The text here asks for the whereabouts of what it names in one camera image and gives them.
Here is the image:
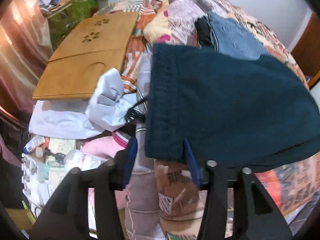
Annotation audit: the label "black folded garment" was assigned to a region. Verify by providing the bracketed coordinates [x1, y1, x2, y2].
[195, 16, 214, 48]

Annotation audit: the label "dark teal pants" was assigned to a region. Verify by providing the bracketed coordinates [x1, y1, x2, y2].
[145, 43, 319, 172]

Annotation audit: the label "wooden lap tray table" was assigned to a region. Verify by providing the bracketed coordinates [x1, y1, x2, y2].
[33, 12, 138, 100]

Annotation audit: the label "printed newspaper-pattern bedspread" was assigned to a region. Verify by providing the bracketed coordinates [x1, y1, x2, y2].
[92, 0, 320, 240]

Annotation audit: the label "white plastic bag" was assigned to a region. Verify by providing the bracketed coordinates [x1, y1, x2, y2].
[85, 68, 137, 132]

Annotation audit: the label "brown wooden door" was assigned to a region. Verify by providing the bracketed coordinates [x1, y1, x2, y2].
[291, 14, 320, 77]

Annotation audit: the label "folded blue jeans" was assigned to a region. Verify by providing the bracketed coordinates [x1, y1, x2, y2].
[207, 11, 269, 60]

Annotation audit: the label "green storage bag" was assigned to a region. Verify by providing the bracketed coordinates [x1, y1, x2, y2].
[47, 0, 97, 50]

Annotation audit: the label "orange-pink curtain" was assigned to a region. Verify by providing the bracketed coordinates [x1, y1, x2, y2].
[1, 0, 53, 120]

